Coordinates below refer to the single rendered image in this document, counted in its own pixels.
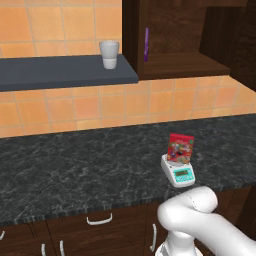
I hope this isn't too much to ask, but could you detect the red cereal box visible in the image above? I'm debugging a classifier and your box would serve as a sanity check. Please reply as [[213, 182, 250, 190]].
[[166, 133, 195, 166]]

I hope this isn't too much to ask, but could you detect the white teal digital scale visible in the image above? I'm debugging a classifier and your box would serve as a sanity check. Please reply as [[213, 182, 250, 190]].
[[160, 153, 196, 189]]

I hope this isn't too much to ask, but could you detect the dark wood cabinet door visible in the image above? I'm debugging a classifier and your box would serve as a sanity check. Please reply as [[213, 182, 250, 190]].
[[229, 0, 256, 93]]

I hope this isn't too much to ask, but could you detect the white cup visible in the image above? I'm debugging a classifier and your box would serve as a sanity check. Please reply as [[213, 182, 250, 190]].
[[98, 40, 120, 70]]

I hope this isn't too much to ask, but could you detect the purple slim box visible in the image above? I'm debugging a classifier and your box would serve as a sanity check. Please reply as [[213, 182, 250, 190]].
[[143, 27, 150, 63]]

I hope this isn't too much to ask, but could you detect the dark wood drawer front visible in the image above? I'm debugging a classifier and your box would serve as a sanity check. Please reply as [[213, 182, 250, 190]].
[[45, 203, 148, 256], [0, 222, 38, 256]]

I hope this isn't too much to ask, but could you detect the dark wood cupboard door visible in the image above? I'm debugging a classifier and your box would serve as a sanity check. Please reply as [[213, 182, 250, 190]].
[[145, 201, 174, 256]]

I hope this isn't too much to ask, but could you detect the dark grey wall shelf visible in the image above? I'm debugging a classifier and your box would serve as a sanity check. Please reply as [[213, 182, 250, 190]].
[[0, 54, 139, 93]]

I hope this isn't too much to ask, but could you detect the dark wood wall cabinet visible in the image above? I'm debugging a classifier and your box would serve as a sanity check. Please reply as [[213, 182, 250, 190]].
[[121, 0, 249, 82]]

